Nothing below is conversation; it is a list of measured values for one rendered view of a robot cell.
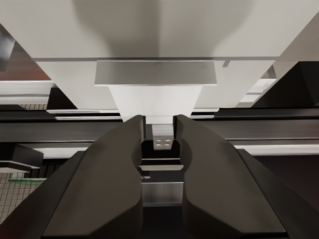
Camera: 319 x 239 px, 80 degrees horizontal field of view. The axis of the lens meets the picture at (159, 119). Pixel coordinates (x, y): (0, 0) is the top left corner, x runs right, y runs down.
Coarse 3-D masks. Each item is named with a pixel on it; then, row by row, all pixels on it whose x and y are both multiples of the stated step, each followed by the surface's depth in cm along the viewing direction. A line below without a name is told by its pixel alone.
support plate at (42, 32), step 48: (0, 0) 10; (48, 0) 10; (96, 0) 10; (144, 0) 10; (192, 0) 10; (240, 0) 10; (288, 0) 10; (48, 48) 13; (96, 48) 13; (144, 48) 13; (192, 48) 13; (240, 48) 13; (96, 96) 19; (240, 96) 20
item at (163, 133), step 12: (156, 132) 29; (168, 132) 29; (144, 144) 40; (156, 144) 35; (168, 144) 35; (144, 156) 39; (156, 156) 39; (168, 156) 39; (144, 168) 43; (156, 168) 44; (168, 168) 44; (180, 168) 44
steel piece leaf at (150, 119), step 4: (124, 116) 24; (128, 116) 24; (132, 116) 24; (148, 116) 24; (152, 116) 24; (156, 116) 24; (160, 116) 24; (164, 116) 24; (168, 116) 24; (172, 116) 24; (188, 116) 24; (124, 120) 25; (148, 120) 25; (152, 120) 25; (156, 120) 25; (160, 120) 25; (164, 120) 25; (168, 120) 25; (172, 120) 25
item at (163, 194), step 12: (144, 192) 20; (156, 192) 20; (168, 192) 20; (180, 192) 20; (144, 204) 19; (156, 204) 19; (168, 204) 19; (180, 204) 19; (144, 216) 18; (156, 216) 19; (168, 216) 19; (180, 216) 19; (144, 228) 18; (156, 228) 18; (168, 228) 18; (180, 228) 18
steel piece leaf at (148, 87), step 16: (112, 64) 14; (128, 64) 14; (144, 64) 14; (160, 64) 14; (176, 64) 14; (192, 64) 14; (208, 64) 14; (96, 80) 13; (112, 80) 13; (128, 80) 13; (144, 80) 13; (160, 80) 13; (176, 80) 13; (192, 80) 13; (208, 80) 13; (128, 96) 19; (144, 96) 19; (160, 96) 19; (176, 96) 19; (192, 96) 19; (128, 112) 22; (144, 112) 22; (160, 112) 23; (176, 112) 23
